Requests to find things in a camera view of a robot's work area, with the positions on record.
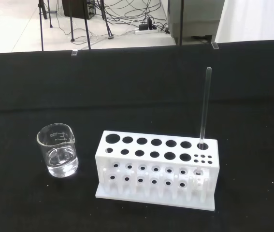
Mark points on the black tripod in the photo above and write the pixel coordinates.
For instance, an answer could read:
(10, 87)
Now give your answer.
(41, 36)
(87, 31)

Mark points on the clear plastic cloth clip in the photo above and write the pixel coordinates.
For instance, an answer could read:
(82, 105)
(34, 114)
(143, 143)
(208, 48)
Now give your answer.
(74, 53)
(215, 45)

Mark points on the white test tube rack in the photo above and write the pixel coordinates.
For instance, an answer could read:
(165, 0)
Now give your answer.
(146, 148)

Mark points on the white board panel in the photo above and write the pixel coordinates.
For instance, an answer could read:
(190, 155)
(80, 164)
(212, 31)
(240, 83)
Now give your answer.
(260, 19)

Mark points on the glass beaker with water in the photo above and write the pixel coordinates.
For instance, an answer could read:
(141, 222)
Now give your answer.
(59, 166)

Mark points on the grey cabinet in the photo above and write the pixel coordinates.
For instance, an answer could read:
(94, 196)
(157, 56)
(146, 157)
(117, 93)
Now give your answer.
(194, 17)

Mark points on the white power strip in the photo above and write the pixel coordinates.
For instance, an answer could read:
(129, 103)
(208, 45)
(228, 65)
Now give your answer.
(146, 31)

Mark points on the black computer tower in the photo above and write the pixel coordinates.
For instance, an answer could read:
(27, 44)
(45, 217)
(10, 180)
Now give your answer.
(76, 8)

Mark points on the black bench cloth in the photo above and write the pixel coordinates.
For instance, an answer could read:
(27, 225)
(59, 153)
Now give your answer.
(127, 96)

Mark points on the black power adapter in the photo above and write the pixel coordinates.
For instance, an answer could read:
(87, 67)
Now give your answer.
(143, 26)

